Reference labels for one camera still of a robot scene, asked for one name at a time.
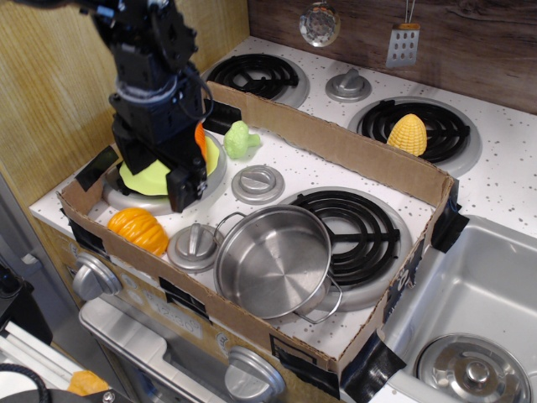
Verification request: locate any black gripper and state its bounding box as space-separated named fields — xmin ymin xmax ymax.
xmin=109 ymin=83 xmax=207 ymax=212

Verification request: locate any orange toy carrot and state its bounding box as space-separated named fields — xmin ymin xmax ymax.
xmin=195 ymin=122 xmax=207 ymax=161

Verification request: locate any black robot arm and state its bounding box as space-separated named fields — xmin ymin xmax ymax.
xmin=74 ymin=1 xmax=213 ymax=212

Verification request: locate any light green plate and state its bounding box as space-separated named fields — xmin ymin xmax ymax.
xmin=119 ymin=137 xmax=222 ymax=196

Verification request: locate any orange toy pumpkin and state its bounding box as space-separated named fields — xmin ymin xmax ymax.
xmin=107 ymin=207 xmax=169 ymax=256

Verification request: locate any silver front stove knob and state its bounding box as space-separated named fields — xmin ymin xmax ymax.
xmin=167 ymin=223 xmax=223 ymax=273

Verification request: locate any silver stove knob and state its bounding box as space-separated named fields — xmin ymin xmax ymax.
xmin=232 ymin=165 xmax=285 ymax=205
xmin=167 ymin=223 xmax=223 ymax=273
xmin=325 ymin=68 xmax=372 ymax=103

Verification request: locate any green toy broccoli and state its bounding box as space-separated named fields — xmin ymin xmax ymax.
xmin=223 ymin=121 xmax=261 ymax=160

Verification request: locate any silver centre stove knob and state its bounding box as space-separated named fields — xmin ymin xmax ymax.
xmin=232 ymin=165 xmax=285 ymax=205

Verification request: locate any stainless steel pot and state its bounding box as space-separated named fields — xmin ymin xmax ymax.
xmin=213 ymin=204 xmax=335 ymax=324

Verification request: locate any silver oven knob left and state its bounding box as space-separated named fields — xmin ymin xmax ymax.
xmin=72 ymin=252 xmax=123 ymax=301

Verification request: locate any silver oven knob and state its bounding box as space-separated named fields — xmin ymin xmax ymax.
xmin=224 ymin=346 xmax=286 ymax=403
xmin=72 ymin=252 xmax=123 ymax=301

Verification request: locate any back left stove burner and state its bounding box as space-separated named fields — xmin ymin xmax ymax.
xmin=203 ymin=54 xmax=310 ymax=108

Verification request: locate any cardboard fence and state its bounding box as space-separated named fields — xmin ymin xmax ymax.
xmin=59 ymin=83 xmax=459 ymax=402

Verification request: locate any silver back stove knob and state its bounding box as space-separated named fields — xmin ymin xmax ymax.
xmin=325 ymin=68 xmax=372 ymax=103

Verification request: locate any front right stove burner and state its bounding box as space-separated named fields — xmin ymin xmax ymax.
xmin=282 ymin=186 xmax=412 ymax=312

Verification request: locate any silver oven knob right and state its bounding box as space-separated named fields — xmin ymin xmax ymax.
xmin=224 ymin=346 xmax=286 ymax=403

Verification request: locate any hanging silver strainer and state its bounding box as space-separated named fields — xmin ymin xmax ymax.
xmin=299 ymin=1 xmax=341 ymax=48

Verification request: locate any orange object bottom left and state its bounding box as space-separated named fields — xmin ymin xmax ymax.
xmin=67 ymin=370 xmax=109 ymax=396

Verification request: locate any yellow toy corn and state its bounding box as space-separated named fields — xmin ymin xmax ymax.
xmin=387 ymin=113 xmax=427 ymax=156

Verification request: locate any hanging silver spatula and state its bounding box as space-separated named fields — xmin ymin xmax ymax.
xmin=385 ymin=1 xmax=420 ymax=69

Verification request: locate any back right stove burner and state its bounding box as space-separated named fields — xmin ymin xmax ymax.
xmin=347 ymin=97 xmax=482 ymax=177

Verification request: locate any silver sink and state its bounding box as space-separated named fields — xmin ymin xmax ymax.
xmin=340 ymin=214 xmax=537 ymax=403

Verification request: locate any silver pot lid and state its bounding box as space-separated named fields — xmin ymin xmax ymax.
xmin=414 ymin=333 xmax=532 ymax=402

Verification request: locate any oven door handle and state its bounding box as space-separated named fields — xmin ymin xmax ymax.
xmin=79 ymin=298 xmax=231 ymax=402

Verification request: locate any black cable bottom left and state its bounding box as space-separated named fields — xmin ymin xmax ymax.
xmin=0 ymin=363 xmax=52 ymax=403

